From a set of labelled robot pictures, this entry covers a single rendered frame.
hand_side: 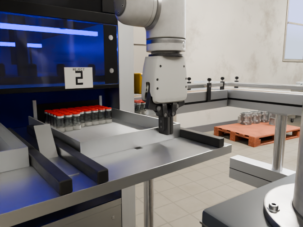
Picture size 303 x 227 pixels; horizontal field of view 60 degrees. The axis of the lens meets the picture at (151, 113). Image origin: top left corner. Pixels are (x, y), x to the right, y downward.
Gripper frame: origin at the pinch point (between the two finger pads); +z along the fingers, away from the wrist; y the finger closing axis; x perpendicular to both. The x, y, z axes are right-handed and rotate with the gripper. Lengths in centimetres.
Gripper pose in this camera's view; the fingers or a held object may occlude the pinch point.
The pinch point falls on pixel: (165, 124)
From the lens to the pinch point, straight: 59.0
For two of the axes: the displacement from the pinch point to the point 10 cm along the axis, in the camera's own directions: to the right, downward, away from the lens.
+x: 6.2, 1.2, -7.7
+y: -7.8, 1.1, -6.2
